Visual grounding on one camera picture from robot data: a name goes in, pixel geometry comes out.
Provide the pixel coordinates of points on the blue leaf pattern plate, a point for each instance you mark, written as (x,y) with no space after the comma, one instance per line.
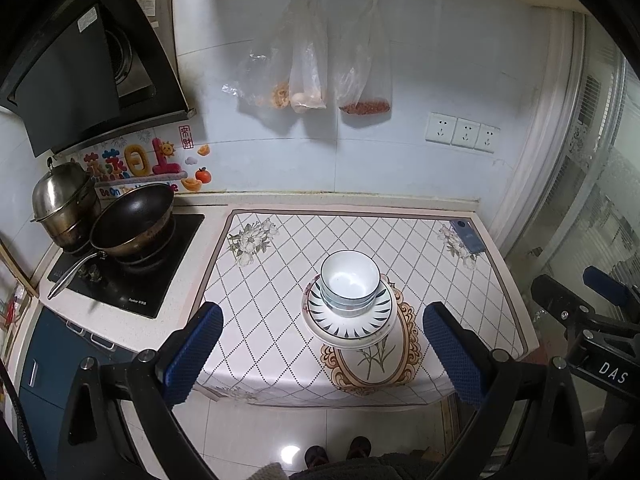
(345,324)

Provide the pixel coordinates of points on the blue kitchen cabinet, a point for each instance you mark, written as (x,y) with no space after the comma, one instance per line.
(60,360)

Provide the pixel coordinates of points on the black range hood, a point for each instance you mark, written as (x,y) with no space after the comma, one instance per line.
(75,75)

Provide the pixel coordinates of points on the small orange wall sticker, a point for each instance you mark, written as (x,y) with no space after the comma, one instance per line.
(203,150)

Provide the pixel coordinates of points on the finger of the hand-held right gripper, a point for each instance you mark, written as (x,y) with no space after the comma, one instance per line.
(607,285)
(560,300)

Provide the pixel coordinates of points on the plastic bag with red beans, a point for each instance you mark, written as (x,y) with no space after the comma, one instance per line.
(365,75)

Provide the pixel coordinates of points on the plastic bag with yellow food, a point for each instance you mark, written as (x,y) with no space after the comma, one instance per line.
(265,75)

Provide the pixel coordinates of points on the white wall socket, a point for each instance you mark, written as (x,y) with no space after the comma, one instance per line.
(441,127)
(488,138)
(466,133)

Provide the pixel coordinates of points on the glass sliding door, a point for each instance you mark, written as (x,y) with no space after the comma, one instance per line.
(590,160)

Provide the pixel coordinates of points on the plastic bag with pale food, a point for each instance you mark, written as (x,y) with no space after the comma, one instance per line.
(307,70)

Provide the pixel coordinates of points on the blue patterned white bowl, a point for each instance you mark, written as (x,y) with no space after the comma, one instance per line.
(350,312)

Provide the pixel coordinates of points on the diamond pattern floral tablecloth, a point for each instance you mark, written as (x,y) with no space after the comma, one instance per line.
(280,270)

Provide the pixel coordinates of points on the wooden frame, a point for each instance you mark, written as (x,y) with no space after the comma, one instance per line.
(15,295)

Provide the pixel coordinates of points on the black wok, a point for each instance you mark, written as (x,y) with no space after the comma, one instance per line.
(132,220)

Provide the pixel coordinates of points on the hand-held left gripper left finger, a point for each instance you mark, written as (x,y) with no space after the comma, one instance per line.
(192,355)

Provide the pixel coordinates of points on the white bowl with dark rim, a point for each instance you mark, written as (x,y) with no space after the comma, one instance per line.
(350,277)

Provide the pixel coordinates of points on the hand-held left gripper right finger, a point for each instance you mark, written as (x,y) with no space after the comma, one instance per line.
(450,355)

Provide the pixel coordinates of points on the person's dark slipper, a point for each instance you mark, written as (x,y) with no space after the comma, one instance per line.
(359,447)
(316,456)

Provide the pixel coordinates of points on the blue smartphone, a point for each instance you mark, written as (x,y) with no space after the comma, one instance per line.
(466,236)

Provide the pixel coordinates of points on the gold ingot wall sticker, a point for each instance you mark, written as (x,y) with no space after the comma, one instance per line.
(188,184)

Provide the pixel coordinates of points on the orange persimmon wall sticker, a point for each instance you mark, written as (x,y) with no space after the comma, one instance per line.
(203,175)

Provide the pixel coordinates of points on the red seal wall sticker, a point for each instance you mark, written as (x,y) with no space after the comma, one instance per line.
(185,137)

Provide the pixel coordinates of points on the floral white plate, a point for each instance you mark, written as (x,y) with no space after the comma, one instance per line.
(350,346)

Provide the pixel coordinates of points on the person's dark clothing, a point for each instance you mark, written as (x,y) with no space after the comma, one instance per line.
(345,470)

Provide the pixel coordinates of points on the stainless steel steamer pot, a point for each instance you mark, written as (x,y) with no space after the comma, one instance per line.
(62,195)

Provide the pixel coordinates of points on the black gas stove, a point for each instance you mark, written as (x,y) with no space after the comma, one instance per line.
(150,287)

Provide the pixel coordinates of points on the colourful character wall sticker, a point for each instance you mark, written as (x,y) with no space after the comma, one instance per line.
(135,162)

